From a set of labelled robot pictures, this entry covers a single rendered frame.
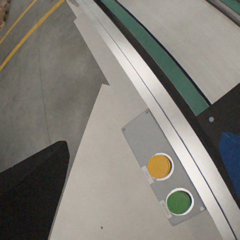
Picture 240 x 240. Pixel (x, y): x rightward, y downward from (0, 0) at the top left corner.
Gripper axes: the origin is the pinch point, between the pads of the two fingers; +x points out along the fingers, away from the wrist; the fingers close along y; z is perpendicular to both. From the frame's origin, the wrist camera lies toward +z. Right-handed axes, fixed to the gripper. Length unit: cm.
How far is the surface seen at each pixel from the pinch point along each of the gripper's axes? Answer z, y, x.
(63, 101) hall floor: -50, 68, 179
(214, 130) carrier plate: -8.4, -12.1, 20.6
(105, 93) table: -9, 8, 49
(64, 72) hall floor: -23, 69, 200
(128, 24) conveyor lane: 9.0, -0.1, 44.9
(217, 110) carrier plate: -5.7, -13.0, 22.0
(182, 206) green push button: -19.1, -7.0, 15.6
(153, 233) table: -35.3, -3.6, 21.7
